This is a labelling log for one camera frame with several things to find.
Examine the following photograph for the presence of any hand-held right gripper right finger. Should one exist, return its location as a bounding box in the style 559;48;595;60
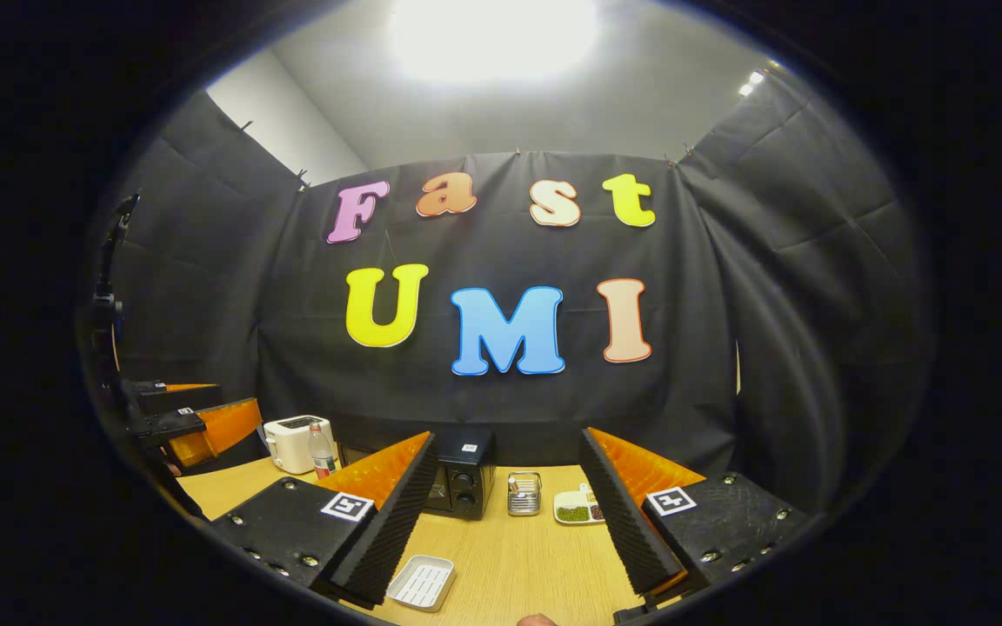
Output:
577;428;815;601

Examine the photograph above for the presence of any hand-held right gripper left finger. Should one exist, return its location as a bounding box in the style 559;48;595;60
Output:
208;432;439;609

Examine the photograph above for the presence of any black electric oven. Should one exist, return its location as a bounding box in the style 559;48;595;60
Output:
340;428;498;521

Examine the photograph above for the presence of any white divided plate of beans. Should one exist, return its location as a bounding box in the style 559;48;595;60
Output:
552;483;606;526

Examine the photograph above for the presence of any white ridged tray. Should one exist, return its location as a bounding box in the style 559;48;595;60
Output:
385;555;457;613

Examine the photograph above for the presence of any white toaster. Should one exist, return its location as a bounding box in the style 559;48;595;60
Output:
263;415;334;476

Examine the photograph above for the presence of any clear plastic bottle red label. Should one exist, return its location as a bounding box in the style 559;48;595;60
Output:
307;423;338;481

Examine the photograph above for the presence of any large ceiling light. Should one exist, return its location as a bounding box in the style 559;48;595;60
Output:
388;0;602;83

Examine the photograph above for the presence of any small metal wire basket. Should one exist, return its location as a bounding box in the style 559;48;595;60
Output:
506;471;544;517

